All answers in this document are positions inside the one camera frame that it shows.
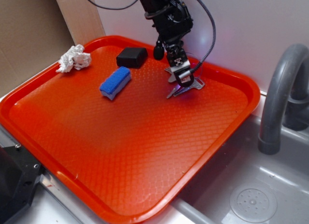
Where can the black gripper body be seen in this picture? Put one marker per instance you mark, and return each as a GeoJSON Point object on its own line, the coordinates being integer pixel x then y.
{"type": "Point", "coordinates": [171, 20]}

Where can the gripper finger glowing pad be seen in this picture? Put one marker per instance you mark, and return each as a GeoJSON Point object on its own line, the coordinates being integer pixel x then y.
{"type": "Point", "coordinates": [179, 68]}

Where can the silver keys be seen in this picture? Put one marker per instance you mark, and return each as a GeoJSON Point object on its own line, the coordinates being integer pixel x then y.
{"type": "Point", "coordinates": [197, 83]}

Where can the black rectangular block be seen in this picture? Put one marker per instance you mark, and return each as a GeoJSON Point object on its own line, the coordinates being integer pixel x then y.
{"type": "Point", "coordinates": [132, 57]}

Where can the blue and white sponge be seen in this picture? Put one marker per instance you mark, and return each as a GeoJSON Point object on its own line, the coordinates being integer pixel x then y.
{"type": "Point", "coordinates": [115, 82]}

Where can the light wooden board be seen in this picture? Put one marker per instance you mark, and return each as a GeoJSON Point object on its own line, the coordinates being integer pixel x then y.
{"type": "Point", "coordinates": [82, 20]}

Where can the orange plastic tray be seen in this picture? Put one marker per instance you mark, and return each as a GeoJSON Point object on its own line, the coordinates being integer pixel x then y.
{"type": "Point", "coordinates": [126, 158]}

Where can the crumpled white paper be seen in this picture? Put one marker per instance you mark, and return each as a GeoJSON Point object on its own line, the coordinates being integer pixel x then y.
{"type": "Point", "coordinates": [76, 58]}

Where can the grey curved faucet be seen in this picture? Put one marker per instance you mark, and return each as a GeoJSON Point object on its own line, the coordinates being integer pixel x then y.
{"type": "Point", "coordinates": [287, 101]}

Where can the grey plastic sink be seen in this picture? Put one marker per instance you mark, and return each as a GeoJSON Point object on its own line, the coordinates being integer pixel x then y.
{"type": "Point", "coordinates": [238, 161]}

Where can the round sink drain cover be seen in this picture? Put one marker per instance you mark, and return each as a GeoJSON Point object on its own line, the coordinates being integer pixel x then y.
{"type": "Point", "coordinates": [253, 203]}

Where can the black metal base block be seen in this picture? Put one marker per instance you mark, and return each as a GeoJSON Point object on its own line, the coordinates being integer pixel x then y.
{"type": "Point", "coordinates": [20, 173]}

